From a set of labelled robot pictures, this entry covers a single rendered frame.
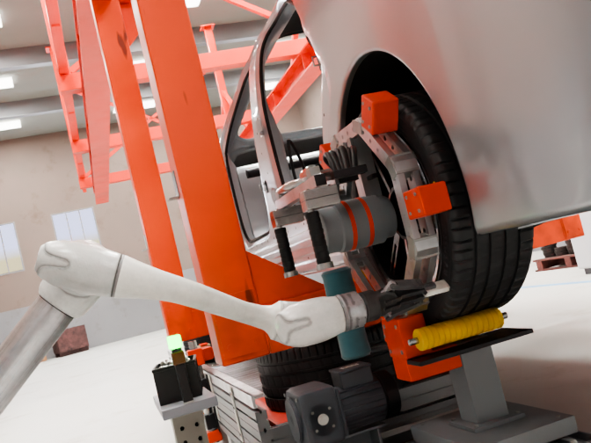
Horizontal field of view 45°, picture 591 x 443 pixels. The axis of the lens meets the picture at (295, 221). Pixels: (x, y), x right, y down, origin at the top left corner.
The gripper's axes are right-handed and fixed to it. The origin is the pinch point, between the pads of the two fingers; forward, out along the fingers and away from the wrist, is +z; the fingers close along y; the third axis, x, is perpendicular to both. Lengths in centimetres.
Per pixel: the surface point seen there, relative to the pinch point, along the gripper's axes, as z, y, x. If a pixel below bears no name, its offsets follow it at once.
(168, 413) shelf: -68, -55, 27
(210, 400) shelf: -54, -55, 27
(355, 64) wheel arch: 6, 29, 65
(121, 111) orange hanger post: -45, -91, 273
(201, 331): -29, -188, 175
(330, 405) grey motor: -22, -51, 10
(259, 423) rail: -39, -76, 29
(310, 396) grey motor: -27, -48, 13
